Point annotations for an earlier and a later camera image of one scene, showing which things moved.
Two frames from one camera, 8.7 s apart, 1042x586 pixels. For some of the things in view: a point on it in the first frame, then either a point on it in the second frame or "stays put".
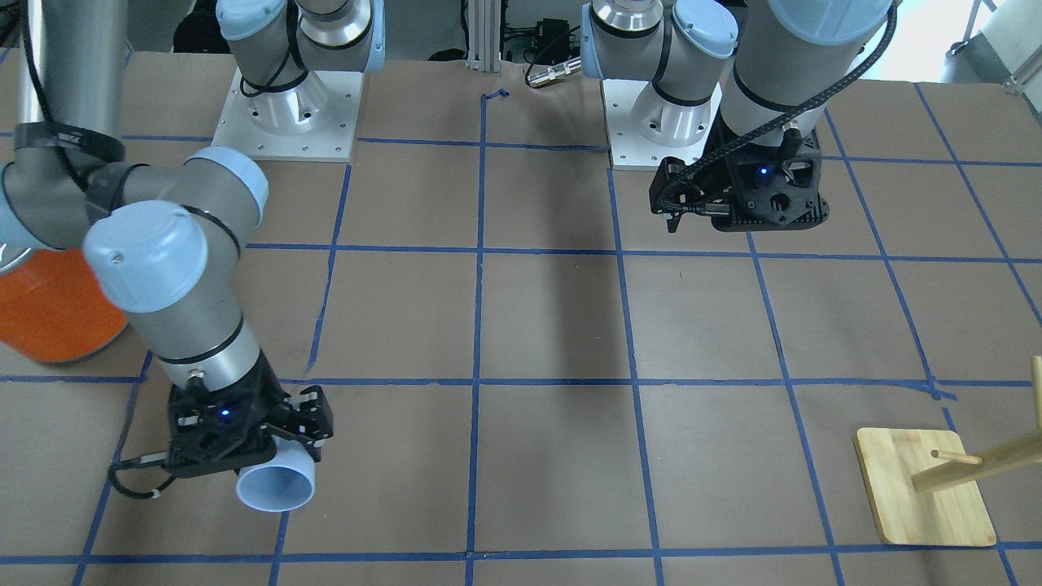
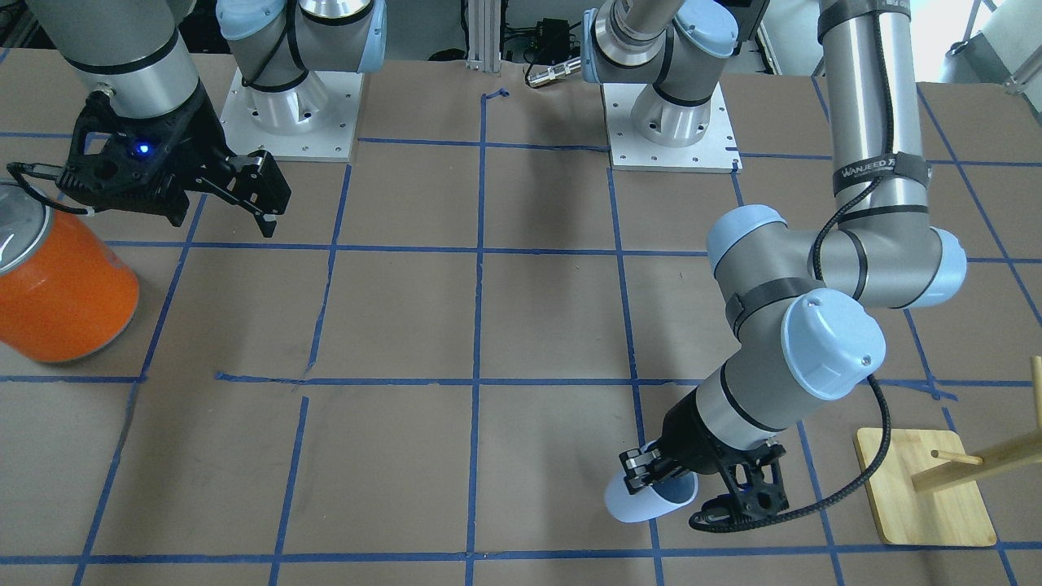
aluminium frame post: (483, 36) stays put
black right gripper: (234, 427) -> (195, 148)
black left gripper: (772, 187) -> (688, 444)
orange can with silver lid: (54, 308) stays put
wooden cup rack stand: (923, 485) stays put
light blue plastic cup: (285, 482) -> (654, 502)
